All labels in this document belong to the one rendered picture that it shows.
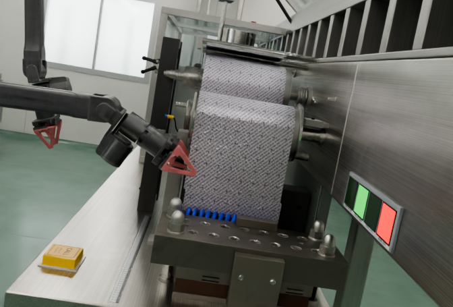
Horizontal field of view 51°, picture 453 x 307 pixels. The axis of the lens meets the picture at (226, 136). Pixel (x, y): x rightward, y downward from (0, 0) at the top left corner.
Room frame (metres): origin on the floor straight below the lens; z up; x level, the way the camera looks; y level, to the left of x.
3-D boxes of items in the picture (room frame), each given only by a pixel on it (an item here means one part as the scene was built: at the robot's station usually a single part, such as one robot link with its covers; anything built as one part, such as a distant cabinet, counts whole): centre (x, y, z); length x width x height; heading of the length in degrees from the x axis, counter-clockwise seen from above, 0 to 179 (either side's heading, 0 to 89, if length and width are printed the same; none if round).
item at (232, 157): (1.12, -0.04, 1.17); 0.23 x 0.01 x 0.18; 94
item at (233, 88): (1.31, -0.03, 1.16); 0.39 x 0.23 x 0.51; 4
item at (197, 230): (1.00, -0.09, 1.00); 0.40 x 0.16 x 0.06; 94
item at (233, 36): (1.90, 0.02, 1.50); 0.14 x 0.14 x 0.06
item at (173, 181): (1.20, 0.13, 1.05); 0.06 x 0.05 x 0.31; 94
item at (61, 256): (1.00, 0.31, 0.91); 0.07 x 0.07 x 0.02; 4
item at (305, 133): (1.19, -0.21, 1.25); 0.07 x 0.04 x 0.04; 94
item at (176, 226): (0.95, 0.07, 1.05); 0.04 x 0.04 x 0.04
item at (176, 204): (1.04, 0.09, 1.05); 0.04 x 0.04 x 0.04
